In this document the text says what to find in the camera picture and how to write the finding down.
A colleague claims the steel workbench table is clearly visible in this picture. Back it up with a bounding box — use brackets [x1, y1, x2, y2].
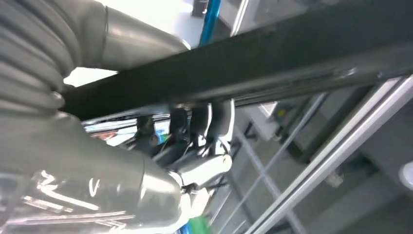
[209, 75, 413, 234]

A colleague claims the white round object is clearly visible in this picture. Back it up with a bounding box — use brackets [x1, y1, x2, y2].
[397, 160, 413, 192]

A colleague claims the blue metal pole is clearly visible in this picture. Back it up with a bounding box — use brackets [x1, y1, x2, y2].
[197, 0, 224, 48]

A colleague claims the green object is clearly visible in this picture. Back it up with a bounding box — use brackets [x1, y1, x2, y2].
[188, 215, 212, 234]

